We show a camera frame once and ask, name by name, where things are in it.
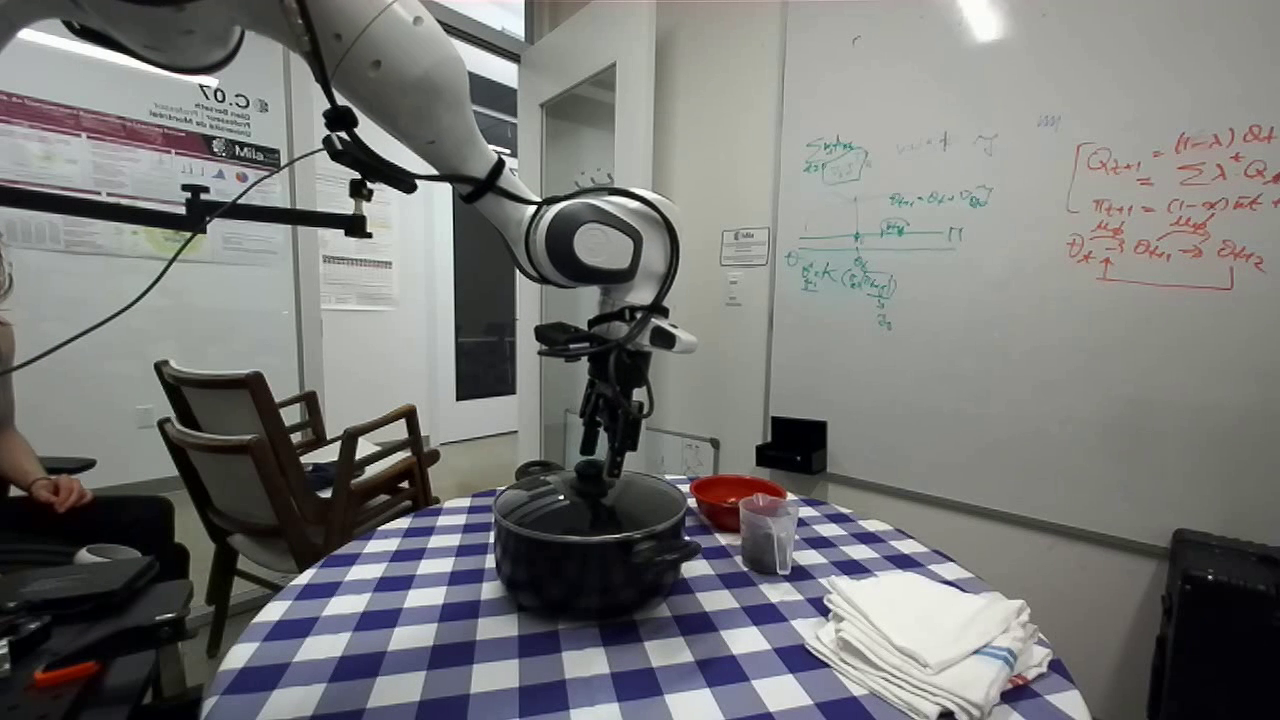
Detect wooden armchair grey cushion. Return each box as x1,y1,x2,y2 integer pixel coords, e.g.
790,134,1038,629
152,356,443,512
154,402,443,661

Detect white folded towels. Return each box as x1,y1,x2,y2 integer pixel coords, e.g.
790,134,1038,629
802,567,1061,720

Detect black cable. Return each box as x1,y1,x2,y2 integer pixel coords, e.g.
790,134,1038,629
0,74,425,379

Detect black box on ledge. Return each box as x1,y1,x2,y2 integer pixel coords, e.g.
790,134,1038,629
750,413,832,480

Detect small white wall sign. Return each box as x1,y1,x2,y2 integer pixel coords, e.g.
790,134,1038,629
716,223,777,270

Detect wall poster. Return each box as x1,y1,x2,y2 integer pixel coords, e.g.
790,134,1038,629
0,84,290,263

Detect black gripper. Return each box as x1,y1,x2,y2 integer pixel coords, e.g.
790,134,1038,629
576,349,661,483

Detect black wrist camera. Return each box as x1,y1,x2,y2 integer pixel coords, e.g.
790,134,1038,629
531,316,627,363

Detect clear cup dark contents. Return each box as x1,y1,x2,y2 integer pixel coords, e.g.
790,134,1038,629
735,488,802,578

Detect red bowl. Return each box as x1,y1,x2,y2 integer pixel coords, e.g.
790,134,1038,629
689,470,790,534

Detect wall whiteboard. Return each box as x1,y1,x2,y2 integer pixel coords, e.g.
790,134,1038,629
766,0,1280,550

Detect ceiling light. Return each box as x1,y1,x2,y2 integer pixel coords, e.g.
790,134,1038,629
953,0,1017,49

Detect black camera boom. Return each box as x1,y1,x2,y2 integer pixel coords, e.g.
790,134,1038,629
0,176,381,245

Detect blue white checked tablecloth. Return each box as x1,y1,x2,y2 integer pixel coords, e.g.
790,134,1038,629
194,475,1092,720

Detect dark window pane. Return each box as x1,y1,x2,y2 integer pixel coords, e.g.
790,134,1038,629
451,184,525,402

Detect glass pot lid black knob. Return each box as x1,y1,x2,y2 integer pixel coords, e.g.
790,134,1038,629
492,456,691,545

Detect seated person white shirt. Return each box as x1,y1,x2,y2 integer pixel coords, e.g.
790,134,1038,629
0,251,94,520

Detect black cooking pot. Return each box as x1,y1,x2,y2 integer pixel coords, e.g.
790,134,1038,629
492,456,704,619

